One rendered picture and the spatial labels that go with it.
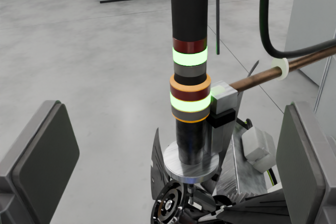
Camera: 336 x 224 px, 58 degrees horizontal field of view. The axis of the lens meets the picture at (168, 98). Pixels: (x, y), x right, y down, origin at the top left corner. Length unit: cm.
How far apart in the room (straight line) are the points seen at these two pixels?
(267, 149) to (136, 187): 151
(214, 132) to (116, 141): 227
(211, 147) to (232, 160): 45
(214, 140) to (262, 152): 49
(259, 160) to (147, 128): 190
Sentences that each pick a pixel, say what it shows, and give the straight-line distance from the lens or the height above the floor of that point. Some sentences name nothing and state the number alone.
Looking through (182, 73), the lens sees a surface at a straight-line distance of 30.
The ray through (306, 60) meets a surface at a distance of 44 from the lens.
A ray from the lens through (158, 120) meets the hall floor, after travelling 277.
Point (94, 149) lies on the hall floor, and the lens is 260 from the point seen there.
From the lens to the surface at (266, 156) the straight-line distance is 86.
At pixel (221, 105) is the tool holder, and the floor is 153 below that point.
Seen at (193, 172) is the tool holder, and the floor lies 146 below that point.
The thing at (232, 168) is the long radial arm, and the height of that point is 114.
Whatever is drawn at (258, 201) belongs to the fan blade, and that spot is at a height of 134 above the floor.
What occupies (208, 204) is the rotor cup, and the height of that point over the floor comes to 123.
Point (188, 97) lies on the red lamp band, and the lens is 31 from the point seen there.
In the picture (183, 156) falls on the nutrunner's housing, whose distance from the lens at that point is 37.
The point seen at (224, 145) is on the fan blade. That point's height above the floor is 124.
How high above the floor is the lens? 174
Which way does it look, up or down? 35 degrees down
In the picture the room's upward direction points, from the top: 4 degrees counter-clockwise
